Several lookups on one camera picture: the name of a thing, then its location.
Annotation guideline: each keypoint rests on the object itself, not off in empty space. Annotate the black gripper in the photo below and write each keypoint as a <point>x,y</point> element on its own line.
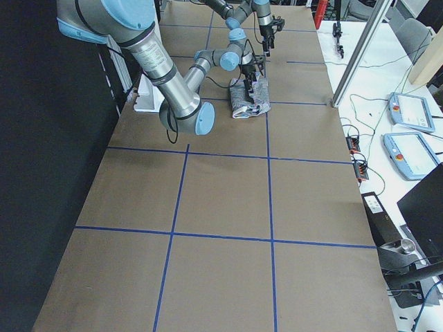
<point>248,71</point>
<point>266,34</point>

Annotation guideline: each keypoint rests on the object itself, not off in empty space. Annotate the blue white striped polo shirt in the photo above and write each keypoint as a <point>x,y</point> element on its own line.
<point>247,105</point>

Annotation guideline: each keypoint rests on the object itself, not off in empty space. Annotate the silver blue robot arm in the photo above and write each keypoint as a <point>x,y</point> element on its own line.
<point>234,17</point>
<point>131,24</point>

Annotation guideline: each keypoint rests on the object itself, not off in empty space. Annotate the orange black connector board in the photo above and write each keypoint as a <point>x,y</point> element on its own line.
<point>360,166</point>

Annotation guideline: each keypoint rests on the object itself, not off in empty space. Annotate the brown table cover mat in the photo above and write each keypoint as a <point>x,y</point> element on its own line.
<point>257,226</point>

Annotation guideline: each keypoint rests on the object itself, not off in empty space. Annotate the grey office chair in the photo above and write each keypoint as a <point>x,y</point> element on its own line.
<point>414,37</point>

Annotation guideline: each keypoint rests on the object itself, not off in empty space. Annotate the upper teach pendant tablet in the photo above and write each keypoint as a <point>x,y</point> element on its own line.
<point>411,111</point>

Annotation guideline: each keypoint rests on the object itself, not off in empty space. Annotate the teach pendant tablet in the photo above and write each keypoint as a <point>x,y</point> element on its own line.
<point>411,154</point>
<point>411,111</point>

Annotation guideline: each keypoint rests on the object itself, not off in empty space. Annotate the lower teach pendant tablet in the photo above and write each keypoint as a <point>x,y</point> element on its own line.
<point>411,154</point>

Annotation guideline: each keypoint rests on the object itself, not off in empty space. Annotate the black box with label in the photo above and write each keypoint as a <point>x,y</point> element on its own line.
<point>382,228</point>

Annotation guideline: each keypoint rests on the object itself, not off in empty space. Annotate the black monitor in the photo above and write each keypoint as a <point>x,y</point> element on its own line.
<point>421,209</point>

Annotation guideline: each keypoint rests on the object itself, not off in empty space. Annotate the silver metal cylinder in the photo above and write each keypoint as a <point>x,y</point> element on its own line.
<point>406,246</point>

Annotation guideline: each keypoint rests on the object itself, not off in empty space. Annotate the aluminium frame post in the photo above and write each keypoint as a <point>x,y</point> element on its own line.
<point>369,31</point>

